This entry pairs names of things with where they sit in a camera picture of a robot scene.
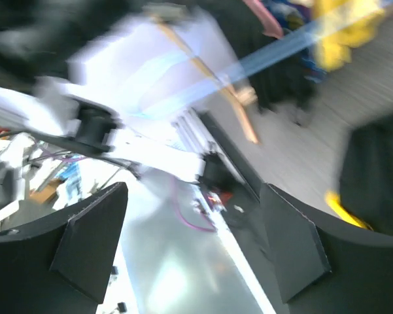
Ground blue white patterned garment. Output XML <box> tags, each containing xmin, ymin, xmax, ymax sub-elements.
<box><xmin>262</xmin><ymin>0</ymin><xmax>326</xmax><ymax>83</ymax></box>

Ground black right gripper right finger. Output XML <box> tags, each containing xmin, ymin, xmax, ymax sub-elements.
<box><xmin>260</xmin><ymin>183</ymin><xmax>393</xmax><ymax>313</ymax></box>

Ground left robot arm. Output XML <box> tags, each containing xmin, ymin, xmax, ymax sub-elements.
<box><xmin>0</xmin><ymin>15</ymin><xmax>224</xmax><ymax>183</ymax></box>

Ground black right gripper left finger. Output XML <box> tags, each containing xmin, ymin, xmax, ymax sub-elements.
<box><xmin>0</xmin><ymin>182</ymin><xmax>128</xmax><ymax>314</ymax></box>

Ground yellow garment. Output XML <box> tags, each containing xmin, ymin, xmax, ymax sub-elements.
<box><xmin>313</xmin><ymin>1</ymin><xmax>385</xmax><ymax>72</ymax></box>

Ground pink wire hanger on blue garment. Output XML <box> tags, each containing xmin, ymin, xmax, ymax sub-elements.
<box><xmin>243</xmin><ymin>0</ymin><xmax>284</xmax><ymax>39</ymax></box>

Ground yellow plastic tray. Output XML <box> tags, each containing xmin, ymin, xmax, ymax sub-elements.
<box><xmin>325</xmin><ymin>191</ymin><xmax>373</xmax><ymax>230</ymax></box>

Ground wooden clothes rack frame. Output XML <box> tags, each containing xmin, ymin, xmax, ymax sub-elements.
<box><xmin>150</xmin><ymin>12</ymin><xmax>261</xmax><ymax>145</ymax></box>

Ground black trousers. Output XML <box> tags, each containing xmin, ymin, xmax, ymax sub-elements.
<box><xmin>213</xmin><ymin>15</ymin><xmax>393</xmax><ymax>234</ymax></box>

